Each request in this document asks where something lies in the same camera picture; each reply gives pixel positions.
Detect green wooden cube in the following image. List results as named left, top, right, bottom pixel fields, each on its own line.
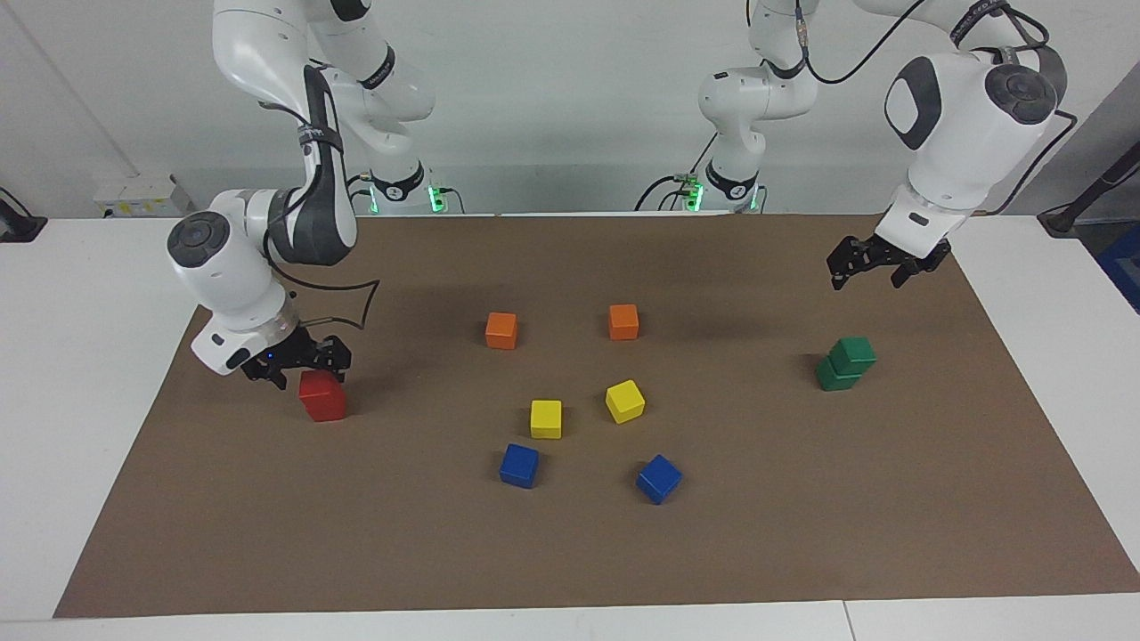
left=829, top=336, right=878, bottom=377
left=815, top=354, right=863, bottom=393

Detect black angled stand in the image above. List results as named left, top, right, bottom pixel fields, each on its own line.
left=1038, top=141, right=1140, bottom=238

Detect blue wooden cube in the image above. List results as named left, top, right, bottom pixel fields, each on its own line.
left=499, top=443, right=541, bottom=490
left=636, top=454, right=684, bottom=506

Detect white power strip box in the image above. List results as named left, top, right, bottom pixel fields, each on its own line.
left=94, top=174, right=193, bottom=218

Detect blue crate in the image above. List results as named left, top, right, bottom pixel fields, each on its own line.
left=1094, top=221, right=1140, bottom=314

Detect black stand foot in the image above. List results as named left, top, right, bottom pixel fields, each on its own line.
left=0, top=187, right=48, bottom=243

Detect brown paper table mat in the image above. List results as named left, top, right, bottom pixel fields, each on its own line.
left=53, top=214, right=1140, bottom=619

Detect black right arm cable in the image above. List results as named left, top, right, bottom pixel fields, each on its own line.
left=258, top=98, right=382, bottom=332

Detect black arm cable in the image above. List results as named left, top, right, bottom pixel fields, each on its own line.
left=258, top=98, right=382, bottom=332
left=793, top=0, right=1080, bottom=219

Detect black right base cables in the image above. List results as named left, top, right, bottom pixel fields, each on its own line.
left=343, top=169, right=466, bottom=216

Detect black base cables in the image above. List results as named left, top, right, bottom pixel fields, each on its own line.
left=633, top=134, right=713, bottom=214
left=343, top=169, right=466, bottom=216

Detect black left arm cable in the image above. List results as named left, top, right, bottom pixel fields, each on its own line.
left=793, top=0, right=1080, bottom=219

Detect black left base cables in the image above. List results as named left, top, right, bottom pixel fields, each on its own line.
left=633, top=134, right=713, bottom=214

